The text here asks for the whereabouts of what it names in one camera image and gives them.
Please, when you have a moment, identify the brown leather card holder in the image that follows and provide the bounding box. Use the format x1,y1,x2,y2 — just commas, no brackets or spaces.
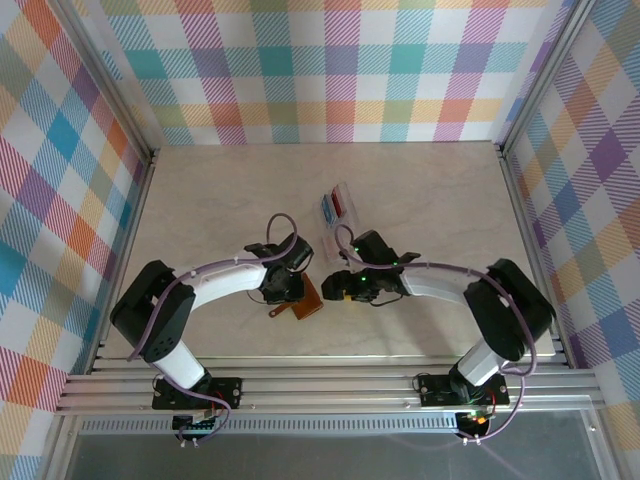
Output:
269,273,323,321

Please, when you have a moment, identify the clear acrylic card box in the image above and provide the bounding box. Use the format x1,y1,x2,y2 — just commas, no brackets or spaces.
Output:
312,182,370,265

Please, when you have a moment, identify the perforated metal strip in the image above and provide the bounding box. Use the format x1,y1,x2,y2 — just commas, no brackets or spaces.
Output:
78,418,460,436

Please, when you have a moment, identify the grey metal sheet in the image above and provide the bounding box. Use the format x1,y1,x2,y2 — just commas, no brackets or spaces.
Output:
62,409,609,480

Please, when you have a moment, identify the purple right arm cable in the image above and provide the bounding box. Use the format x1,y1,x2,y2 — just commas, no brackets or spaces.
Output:
333,224,539,445

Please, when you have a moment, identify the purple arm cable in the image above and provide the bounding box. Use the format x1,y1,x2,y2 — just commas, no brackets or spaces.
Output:
333,224,539,445
127,213,301,446

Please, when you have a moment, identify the aluminium rail frame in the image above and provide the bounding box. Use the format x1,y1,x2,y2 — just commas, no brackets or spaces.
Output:
53,355,607,417

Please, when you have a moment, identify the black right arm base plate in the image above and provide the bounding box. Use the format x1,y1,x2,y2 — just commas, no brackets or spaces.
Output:
417,372,510,407

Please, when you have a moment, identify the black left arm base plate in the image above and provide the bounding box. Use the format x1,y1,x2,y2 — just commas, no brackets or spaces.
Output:
152,375,245,412

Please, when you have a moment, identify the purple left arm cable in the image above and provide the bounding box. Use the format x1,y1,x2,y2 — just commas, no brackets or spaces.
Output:
127,213,301,446

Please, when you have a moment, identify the aluminium right side rail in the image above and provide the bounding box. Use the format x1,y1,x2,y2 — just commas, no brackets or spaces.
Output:
494,142,574,370

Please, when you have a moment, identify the aluminium rail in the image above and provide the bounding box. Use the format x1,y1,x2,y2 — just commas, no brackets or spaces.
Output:
85,147,161,374
494,142,574,370

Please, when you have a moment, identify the aluminium left side rail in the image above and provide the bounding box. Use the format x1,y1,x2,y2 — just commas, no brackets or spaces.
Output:
85,147,161,374

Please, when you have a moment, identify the aluminium left corner post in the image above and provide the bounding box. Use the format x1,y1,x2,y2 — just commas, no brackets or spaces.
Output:
53,0,160,169

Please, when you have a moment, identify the aluminium corner post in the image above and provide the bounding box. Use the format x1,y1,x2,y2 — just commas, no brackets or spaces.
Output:
494,0,599,156
53,0,160,169

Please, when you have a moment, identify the aluminium right corner post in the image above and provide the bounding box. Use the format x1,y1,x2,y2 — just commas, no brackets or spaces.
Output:
494,0,599,156

